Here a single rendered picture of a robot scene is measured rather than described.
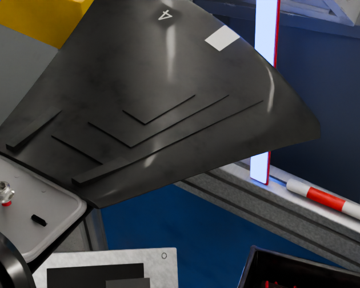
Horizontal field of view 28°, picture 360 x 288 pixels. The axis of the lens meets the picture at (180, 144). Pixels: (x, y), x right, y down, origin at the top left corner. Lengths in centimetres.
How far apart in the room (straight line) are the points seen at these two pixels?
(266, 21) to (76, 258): 30
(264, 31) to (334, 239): 29
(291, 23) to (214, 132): 41
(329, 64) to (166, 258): 42
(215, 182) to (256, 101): 37
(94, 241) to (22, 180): 81
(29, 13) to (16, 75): 67
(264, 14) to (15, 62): 91
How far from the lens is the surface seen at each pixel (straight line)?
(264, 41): 74
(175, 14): 62
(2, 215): 47
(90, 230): 127
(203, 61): 58
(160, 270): 64
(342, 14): 90
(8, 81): 156
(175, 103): 54
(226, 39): 61
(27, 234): 45
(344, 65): 96
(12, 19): 94
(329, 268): 80
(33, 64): 160
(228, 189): 93
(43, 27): 90
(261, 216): 95
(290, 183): 88
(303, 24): 92
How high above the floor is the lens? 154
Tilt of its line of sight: 47 degrees down
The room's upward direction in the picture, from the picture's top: 4 degrees counter-clockwise
